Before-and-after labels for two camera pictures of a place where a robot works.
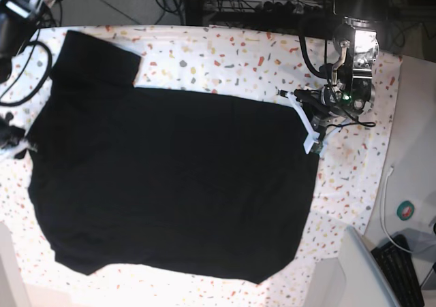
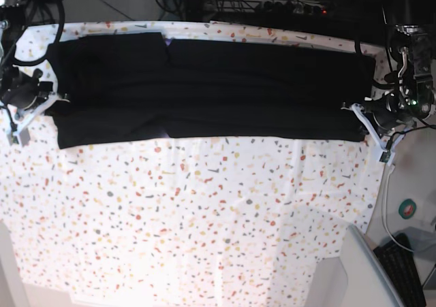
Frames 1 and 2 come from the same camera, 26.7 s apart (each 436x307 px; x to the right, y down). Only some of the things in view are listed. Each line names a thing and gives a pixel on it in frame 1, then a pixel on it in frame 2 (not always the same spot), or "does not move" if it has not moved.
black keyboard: (400, 271) does not move
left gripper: (11, 135) -> (24, 92)
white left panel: (12, 288) does not move
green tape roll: (405, 210) does not move
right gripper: (324, 105) -> (387, 115)
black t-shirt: (174, 179) -> (110, 88)
